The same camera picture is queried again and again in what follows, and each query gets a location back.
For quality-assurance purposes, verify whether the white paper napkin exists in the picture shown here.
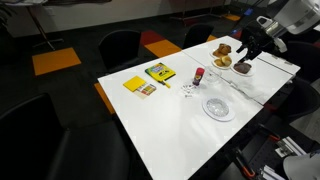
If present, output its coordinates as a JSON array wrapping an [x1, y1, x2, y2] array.
[[229, 79, 265, 100]]

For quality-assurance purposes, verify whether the clear glass bowl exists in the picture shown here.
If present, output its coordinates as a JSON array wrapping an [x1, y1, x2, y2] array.
[[202, 65, 223, 85]]

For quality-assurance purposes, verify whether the orange black clamp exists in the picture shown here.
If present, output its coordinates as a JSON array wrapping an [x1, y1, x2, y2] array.
[[258, 122, 283, 143], [234, 147, 257, 180]]

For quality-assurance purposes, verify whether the colourful striped card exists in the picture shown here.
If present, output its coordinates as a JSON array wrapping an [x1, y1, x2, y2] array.
[[134, 83, 158, 100]]

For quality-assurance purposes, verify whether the stacked brown bread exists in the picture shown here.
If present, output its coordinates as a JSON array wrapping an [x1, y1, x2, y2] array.
[[212, 42, 233, 59]]

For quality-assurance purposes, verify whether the white plate under stacked bread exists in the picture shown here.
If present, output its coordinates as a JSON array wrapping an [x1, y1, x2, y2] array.
[[208, 45, 234, 60]]

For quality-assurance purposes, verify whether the white round plate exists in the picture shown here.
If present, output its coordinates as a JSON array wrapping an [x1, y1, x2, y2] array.
[[201, 95, 237, 123]]

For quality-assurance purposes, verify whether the golden croissant bread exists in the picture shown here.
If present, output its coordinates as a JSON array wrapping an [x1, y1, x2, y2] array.
[[213, 55, 234, 68]]

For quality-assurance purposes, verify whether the yellow green crayon box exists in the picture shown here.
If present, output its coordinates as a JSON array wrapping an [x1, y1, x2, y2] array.
[[144, 62, 177, 83]]

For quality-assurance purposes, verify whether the yellow sticky note pad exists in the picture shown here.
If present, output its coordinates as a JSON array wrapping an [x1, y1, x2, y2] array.
[[122, 75, 148, 93]]

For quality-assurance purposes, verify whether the clear glass dish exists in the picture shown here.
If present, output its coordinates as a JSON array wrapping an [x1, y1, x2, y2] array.
[[206, 97, 231, 118]]

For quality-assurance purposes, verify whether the white plate under dark bread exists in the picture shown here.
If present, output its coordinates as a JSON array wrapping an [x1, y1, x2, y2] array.
[[230, 61, 256, 78]]

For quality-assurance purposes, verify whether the dark bread with brown cross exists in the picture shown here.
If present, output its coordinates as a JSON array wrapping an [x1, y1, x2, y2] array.
[[233, 62, 253, 75]]

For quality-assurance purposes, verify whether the metal mounting bracket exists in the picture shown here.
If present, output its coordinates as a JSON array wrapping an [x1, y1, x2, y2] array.
[[274, 135, 308, 158]]

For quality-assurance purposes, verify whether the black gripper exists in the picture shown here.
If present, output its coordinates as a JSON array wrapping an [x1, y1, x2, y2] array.
[[235, 20, 278, 65]]

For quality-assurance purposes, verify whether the white plate under croissant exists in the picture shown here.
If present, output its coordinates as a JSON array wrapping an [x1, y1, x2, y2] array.
[[211, 57, 235, 71]]

